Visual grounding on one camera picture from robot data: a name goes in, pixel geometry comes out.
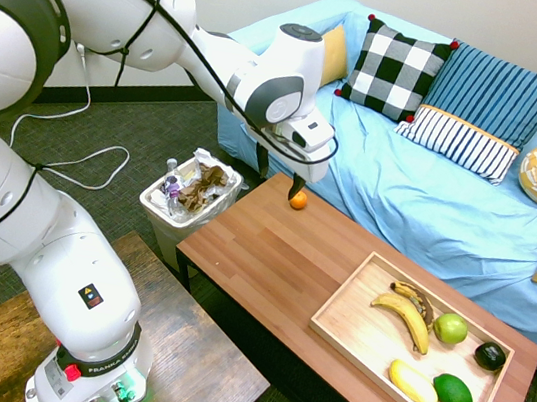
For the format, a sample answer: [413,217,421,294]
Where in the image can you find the white cable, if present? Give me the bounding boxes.
[2,34,147,198]

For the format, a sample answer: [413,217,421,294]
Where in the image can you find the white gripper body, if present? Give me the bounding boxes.
[244,118,337,187]

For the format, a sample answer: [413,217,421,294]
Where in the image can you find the brown spotted banana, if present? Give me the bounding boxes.
[383,278,441,334]

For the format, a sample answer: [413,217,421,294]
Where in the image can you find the dark avocado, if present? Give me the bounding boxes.
[471,338,510,375]

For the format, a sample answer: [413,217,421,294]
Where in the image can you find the green apple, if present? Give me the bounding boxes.
[429,310,472,348]

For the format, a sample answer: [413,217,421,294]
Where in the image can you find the short pale yellow banana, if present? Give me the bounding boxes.
[383,357,445,402]

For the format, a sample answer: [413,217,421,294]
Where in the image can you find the rustic wooden robot table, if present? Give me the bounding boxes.
[0,210,291,402]

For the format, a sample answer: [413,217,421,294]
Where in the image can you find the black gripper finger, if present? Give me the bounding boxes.
[251,141,275,181]
[286,172,310,204]

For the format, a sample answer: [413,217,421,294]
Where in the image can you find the blue striped pillow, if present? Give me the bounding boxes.
[416,34,537,154]

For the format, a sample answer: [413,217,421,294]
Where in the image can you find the black white checkered pillow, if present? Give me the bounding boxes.
[330,8,464,131]

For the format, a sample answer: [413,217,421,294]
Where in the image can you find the reddish wooden coffee table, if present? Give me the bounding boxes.
[152,158,537,402]

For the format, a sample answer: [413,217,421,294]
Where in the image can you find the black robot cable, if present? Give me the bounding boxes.
[0,0,363,402]

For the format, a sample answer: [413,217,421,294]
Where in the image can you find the light wooden tray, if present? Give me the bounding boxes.
[296,242,528,402]

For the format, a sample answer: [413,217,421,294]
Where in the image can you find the white navy striped pillow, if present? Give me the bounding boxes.
[386,100,526,190]

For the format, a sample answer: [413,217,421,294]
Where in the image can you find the orange tangerine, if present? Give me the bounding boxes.
[287,189,310,213]

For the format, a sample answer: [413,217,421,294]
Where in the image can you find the light blue sofa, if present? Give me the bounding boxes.
[182,0,537,385]

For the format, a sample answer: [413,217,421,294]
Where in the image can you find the clear plastic bottle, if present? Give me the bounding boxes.
[157,156,189,215]

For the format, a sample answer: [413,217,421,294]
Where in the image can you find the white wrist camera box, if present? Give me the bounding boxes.
[280,104,339,158]

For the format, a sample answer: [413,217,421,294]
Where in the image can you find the plain yellow pillow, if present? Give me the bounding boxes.
[314,20,357,91]

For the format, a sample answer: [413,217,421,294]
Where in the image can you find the white trash bin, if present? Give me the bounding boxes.
[128,140,249,286]

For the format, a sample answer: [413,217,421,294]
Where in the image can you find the long yellow banana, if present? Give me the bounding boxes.
[363,289,438,357]

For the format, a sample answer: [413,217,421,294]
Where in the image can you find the crumpled brown paper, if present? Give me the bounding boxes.
[174,159,232,219]

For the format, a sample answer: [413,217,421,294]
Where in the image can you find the crumpled white wrapper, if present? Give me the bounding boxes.
[188,146,230,176]

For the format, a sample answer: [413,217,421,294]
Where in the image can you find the green lime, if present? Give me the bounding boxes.
[430,371,480,402]

